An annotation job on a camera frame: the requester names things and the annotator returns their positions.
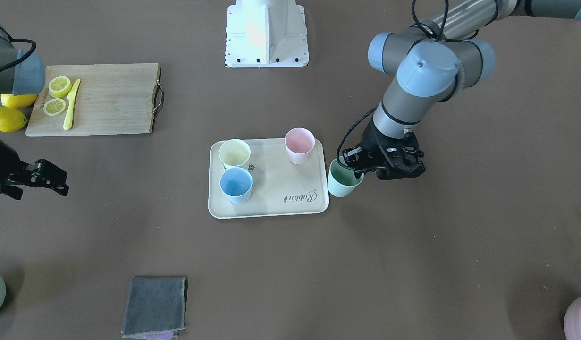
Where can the pink bowl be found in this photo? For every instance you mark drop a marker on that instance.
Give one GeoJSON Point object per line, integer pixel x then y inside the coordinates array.
{"type": "Point", "coordinates": [572, 321]}

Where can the pink plastic cup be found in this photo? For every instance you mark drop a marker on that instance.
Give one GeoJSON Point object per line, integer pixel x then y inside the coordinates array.
{"type": "Point", "coordinates": [299, 143]}

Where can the green plastic cup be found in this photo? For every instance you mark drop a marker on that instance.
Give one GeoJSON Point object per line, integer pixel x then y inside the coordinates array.
{"type": "Point", "coordinates": [342, 181]}

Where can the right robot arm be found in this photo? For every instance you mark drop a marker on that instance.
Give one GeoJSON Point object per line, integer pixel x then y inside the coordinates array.
{"type": "Point", "coordinates": [22, 71]}

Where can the cream serving tray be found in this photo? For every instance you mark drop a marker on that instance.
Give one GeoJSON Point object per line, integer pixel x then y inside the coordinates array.
{"type": "Point", "coordinates": [280, 187]}

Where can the cream plastic cup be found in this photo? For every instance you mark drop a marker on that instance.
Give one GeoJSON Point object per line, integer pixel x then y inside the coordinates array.
{"type": "Point", "coordinates": [235, 153]}

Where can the blue plastic cup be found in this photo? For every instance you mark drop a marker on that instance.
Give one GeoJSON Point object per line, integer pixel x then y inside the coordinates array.
{"type": "Point", "coordinates": [236, 184]}

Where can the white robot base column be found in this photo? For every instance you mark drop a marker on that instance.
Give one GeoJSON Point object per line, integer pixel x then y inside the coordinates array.
{"type": "Point", "coordinates": [266, 34]}

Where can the dark grey cloth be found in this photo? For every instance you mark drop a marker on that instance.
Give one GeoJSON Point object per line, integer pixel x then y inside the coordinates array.
{"type": "Point", "coordinates": [155, 308]}

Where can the lemon half slice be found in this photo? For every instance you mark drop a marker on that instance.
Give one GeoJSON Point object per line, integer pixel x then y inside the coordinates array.
{"type": "Point", "coordinates": [59, 87]}
{"type": "Point", "coordinates": [54, 107]}

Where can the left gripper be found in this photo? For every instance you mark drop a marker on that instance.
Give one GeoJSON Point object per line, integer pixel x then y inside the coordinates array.
{"type": "Point", "coordinates": [371, 143]}

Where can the wooden cutting board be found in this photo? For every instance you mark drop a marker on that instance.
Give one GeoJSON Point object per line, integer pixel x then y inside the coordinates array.
{"type": "Point", "coordinates": [112, 99]}

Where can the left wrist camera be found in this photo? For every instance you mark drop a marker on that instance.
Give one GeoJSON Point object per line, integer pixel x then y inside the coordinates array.
{"type": "Point", "coordinates": [401, 157]}

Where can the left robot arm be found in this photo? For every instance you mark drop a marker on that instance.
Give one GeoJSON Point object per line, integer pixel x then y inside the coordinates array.
{"type": "Point", "coordinates": [431, 61]}

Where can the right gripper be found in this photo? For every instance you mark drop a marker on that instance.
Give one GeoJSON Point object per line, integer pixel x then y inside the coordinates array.
{"type": "Point", "coordinates": [2, 166]}

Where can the whole yellow lemon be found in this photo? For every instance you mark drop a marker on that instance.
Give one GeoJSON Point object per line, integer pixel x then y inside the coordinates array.
{"type": "Point", "coordinates": [11, 120]}
{"type": "Point", "coordinates": [18, 101]}

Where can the yellow plastic knife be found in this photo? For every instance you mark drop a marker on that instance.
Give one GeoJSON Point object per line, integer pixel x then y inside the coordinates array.
{"type": "Point", "coordinates": [71, 96]}

